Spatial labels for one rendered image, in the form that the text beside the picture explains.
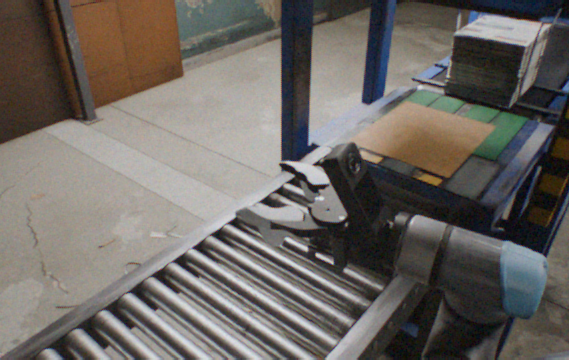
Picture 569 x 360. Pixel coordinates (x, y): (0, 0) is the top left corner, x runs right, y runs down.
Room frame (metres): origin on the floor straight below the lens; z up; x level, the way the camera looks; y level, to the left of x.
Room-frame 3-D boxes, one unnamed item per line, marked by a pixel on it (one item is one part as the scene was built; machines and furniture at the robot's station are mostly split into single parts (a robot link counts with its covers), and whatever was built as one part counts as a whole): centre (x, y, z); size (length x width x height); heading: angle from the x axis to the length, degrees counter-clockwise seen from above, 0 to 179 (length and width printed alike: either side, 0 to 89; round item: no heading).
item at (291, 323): (0.73, 0.06, 0.77); 0.47 x 0.05 x 0.05; 51
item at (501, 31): (1.96, -0.94, 0.93); 0.38 x 0.30 x 0.26; 141
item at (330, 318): (0.78, 0.02, 0.77); 0.47 x 0.05 x 0.05; 51
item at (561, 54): (2.40, -1.29, 0.75); 1.53 x 0.64 x 0.10; 141
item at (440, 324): (0.36, -0.22, 1.11); 0.11 x 0.08 x 0.11; 150
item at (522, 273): (0.37, -0.23, 1.21); 0.11 x 0.08 x 0.09; 60
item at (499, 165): (1.52, -0.58, 0.75); 0.70 x 0.65 x 0.10; 141
